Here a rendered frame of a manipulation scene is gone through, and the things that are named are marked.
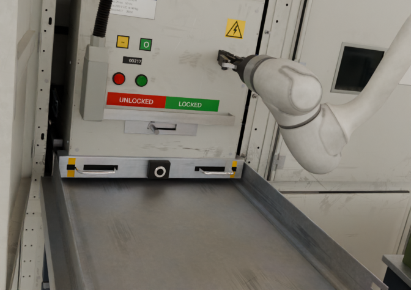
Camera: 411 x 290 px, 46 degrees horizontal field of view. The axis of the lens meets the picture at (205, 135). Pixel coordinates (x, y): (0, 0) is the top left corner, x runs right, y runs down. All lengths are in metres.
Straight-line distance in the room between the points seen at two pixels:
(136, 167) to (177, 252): 0.37
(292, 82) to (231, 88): 0.46
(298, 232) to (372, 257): 0.80
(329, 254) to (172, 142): 0.53
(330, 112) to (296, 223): 0.31
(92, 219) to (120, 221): 0.07
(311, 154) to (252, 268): 0.27
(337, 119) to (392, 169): 0.81
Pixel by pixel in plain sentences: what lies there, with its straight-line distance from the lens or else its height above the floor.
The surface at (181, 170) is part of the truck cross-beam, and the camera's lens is 1.40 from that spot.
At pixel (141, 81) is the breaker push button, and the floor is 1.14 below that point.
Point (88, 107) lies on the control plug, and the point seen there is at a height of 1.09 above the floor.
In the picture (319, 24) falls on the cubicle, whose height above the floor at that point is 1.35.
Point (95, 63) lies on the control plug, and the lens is 1.15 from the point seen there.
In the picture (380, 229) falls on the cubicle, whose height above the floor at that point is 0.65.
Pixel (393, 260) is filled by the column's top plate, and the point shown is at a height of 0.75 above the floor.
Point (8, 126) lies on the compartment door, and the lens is 0.69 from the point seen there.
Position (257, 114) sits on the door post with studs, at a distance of 1.49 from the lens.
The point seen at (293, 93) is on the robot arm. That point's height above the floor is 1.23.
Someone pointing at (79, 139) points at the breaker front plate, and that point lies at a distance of 1.31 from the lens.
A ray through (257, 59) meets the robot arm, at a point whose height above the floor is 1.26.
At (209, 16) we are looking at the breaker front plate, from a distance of 1.33.
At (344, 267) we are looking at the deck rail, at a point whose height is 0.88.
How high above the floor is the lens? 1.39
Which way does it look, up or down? 16 degrees down
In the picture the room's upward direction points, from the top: 9 degrees clockwise
